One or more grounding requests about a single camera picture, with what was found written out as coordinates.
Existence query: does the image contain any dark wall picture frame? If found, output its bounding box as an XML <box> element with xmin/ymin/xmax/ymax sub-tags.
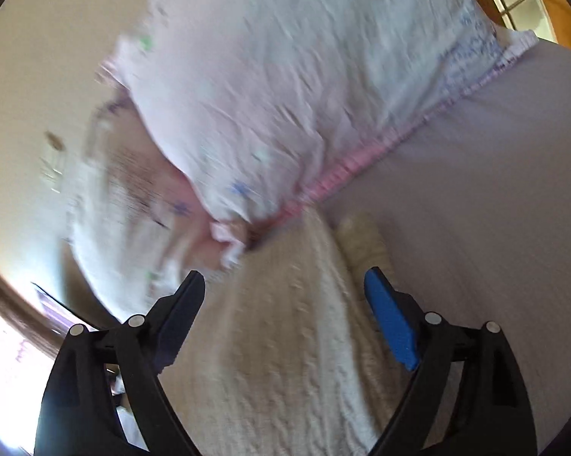
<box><xmin>32</xmin><ymin>283</ymin><xmax>97</xmax><ymax>336</ymax></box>

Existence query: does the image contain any cream cable-knit sweater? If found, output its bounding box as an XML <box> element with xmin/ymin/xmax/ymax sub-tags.
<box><xmin>160</xmin><ymin>209</ymin><xmax>409</xmax><ymax>455</ymax></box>

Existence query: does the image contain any lower floral tree-print pillow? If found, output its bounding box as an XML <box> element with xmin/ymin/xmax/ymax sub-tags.
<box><xmin>63</xmin><ymin>99</ymin><xmax>249</xmax><ymax>323</ymax></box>

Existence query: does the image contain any upper floral pink pillow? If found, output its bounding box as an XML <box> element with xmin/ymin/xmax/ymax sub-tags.
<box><xmin>95</xmin><ymin>0</ymin><xmax>541</xmax><ymax>229</ymax></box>

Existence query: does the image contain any white wall switch plate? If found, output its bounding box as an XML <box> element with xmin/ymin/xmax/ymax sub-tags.
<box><xmin>39</xmin><ymin>131</ymin><xmax>67</xmax><ymax>193</ymax></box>

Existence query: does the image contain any bright window with blind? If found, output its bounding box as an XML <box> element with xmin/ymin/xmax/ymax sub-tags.
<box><xmin>0</xmin><ymin>284</ymin><xmax>78</xmax><ymax>454</ymax></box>

